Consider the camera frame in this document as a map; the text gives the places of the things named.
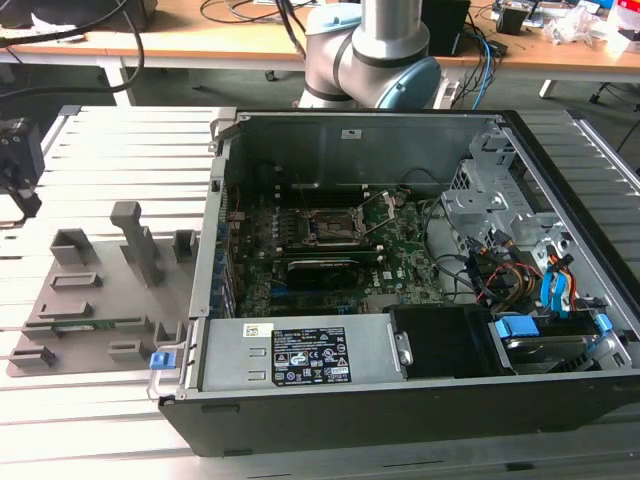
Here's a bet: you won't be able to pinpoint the black fan cable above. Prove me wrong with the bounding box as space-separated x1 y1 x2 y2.
401 166 444 197

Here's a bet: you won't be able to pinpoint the wooden desk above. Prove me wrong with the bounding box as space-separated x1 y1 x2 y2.
0 0 640 109

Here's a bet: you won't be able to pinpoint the blue disk carrier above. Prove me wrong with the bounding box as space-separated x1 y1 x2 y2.
492 312 615 376

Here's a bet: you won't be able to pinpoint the green RAM stick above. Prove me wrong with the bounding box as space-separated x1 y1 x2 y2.
24 322 146 335

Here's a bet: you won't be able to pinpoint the clear plastic bags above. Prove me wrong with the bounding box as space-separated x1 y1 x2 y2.
543 3 607 47

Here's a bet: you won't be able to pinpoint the black bag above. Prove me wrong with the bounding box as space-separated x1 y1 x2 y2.
0 0 151 31

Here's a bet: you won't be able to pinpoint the black graphics card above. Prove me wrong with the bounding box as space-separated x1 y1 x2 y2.
285 257 360 290

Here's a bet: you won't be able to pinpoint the green motherboard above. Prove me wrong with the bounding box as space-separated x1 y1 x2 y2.
222 184 449 319

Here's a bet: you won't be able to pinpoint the blue flat cable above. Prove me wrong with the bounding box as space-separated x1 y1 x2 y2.
541 252 576 317

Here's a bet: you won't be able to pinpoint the CPU socket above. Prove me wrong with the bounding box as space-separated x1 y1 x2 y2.
307 207 364 246

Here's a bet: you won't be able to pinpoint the red yellow black wire bundle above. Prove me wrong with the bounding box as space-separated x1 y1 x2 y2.
472 259 546 307

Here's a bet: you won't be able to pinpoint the silver metal drive cage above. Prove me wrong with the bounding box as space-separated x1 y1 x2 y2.
440 117 584 261

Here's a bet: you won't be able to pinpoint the metal socket cover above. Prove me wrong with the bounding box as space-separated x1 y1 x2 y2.
359 192 402 237

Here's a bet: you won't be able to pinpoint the black box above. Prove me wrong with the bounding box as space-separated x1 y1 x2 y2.
427 0 472 57

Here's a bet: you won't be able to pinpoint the thick black cable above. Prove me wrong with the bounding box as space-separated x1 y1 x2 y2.
421 193 484 304

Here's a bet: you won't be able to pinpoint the black plastic cover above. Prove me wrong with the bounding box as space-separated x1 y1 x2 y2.
388 303 501 380

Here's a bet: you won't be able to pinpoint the red white box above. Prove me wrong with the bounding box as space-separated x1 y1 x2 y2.
605 0 640 54

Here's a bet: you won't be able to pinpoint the blue hanging cable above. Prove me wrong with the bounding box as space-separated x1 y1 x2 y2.
469 27 499 110

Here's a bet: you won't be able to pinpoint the grey power supply unit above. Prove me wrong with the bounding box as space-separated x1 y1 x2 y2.
198 315 417 392

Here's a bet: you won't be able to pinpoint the silver hard disk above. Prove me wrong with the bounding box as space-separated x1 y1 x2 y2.
503 335 594 375

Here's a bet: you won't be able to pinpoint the black PC case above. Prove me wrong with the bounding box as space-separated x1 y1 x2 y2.
157 107 640 459

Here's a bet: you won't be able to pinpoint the grey parts rack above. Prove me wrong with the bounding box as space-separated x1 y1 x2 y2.
4 199 201 379

